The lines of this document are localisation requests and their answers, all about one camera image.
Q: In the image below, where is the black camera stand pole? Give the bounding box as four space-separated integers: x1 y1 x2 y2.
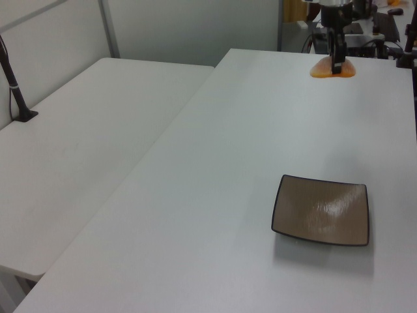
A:
0 34 39 123

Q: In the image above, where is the thin black cable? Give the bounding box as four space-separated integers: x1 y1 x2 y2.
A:
8 85 16 122

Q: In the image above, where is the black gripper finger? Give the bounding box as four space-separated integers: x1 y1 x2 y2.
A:
326 28 334 63
331 29 347 75

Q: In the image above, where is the small black device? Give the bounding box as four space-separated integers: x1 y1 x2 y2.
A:
311 27 328 55

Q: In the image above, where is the black camera stand with clamp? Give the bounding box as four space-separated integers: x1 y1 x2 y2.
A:
395 0 417 68

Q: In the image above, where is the black keyboard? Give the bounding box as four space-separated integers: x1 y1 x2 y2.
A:
372 13 401 42

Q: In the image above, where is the square brown ceramic plate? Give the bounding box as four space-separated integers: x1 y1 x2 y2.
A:
270 174 371 247

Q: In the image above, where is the black monitor stand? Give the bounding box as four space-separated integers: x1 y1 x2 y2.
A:
352 0 379 20

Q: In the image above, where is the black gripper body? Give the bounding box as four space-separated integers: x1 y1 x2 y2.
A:
320 4 354 33

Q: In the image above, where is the orange sugared bread bun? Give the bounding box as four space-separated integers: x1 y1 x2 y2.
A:
309 55 356 80

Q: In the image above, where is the yellow wooden board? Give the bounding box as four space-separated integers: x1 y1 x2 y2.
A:
282 0 322 23

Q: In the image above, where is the black electronics box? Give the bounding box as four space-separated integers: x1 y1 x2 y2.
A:
345 34 376 57

